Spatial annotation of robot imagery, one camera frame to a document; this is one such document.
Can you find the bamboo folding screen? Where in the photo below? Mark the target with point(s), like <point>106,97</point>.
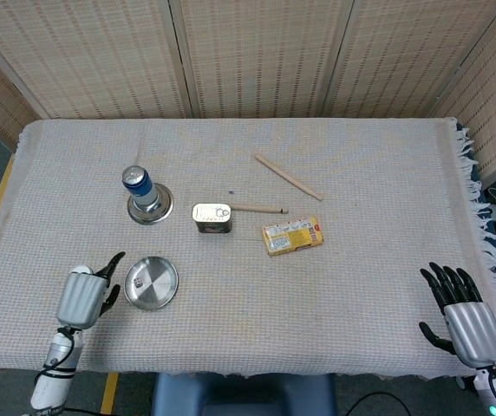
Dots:
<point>252,56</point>

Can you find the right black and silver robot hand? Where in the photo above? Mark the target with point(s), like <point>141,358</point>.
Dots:
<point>475,331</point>

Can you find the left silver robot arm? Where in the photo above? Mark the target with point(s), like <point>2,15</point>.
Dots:
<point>57,372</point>

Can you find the long tapered wooden stick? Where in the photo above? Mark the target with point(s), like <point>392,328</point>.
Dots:
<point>289,177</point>

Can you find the blue and silver drink can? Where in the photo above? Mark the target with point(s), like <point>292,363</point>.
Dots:
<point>139,184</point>

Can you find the yellow printed flat box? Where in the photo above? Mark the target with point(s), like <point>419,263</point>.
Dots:
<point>293,236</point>

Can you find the short grooved wooden stick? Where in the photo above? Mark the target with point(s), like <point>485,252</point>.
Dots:
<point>259,209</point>

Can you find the small white die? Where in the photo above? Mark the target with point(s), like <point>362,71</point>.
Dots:
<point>138,283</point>

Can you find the beige waffle-weave fringed tablecloth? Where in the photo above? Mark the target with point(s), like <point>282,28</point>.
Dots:
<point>317,303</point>

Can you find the round steel plate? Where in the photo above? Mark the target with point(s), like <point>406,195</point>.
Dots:
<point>154,286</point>

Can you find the dark luncheon meat tin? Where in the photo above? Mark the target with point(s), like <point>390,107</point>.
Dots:
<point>212,219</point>

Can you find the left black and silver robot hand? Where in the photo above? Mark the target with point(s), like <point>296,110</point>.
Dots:
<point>79,299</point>

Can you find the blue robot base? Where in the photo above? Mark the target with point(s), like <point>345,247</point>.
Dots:
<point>243,396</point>

